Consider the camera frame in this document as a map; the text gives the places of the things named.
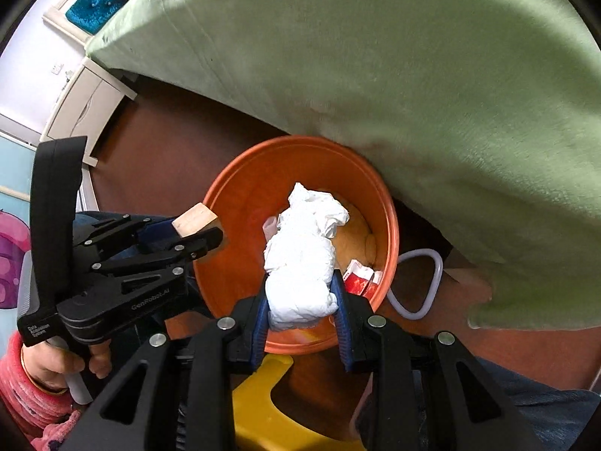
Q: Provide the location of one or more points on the orange plastic basin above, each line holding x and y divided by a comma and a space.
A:
281, 169

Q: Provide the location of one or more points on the cream nightstand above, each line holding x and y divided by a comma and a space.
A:
80, 108

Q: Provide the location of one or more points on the cream headboard blue padding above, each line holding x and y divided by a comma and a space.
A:
89, 7

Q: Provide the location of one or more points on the person's left hand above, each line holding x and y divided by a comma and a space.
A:
51, 361

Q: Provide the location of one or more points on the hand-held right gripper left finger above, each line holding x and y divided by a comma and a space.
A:
260, 333

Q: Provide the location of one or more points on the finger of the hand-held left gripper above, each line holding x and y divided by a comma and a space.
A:
155, 260
117, 232

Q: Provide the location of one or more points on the green bed sheet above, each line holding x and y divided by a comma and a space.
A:
399, 80

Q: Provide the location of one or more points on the person's left forearm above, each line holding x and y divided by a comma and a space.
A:
23, 408

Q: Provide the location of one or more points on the wooden block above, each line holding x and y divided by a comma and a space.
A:
192, 220

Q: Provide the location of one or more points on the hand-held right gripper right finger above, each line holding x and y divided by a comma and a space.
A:
342, 319

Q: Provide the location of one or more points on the yellow plastic stool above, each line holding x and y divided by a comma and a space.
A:
253, 413

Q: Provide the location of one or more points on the white tissue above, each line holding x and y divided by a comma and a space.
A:
270, 226
300, 263

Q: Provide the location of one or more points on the person's leg blue jeans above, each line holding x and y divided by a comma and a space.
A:
540, 408

